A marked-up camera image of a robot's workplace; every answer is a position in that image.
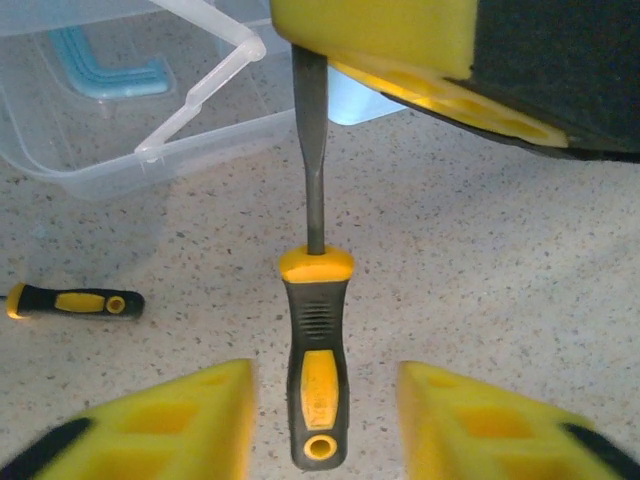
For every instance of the blue and clear tool box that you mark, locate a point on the blue and clear tool box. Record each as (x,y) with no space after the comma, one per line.
(100,150)

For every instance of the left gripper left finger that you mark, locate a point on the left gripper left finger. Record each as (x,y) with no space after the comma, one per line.
(150,440)

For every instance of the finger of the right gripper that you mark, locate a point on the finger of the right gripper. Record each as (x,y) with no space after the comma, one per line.
(375,30)
(450,100)

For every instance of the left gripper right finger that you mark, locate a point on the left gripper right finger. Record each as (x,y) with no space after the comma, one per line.
(490,440)

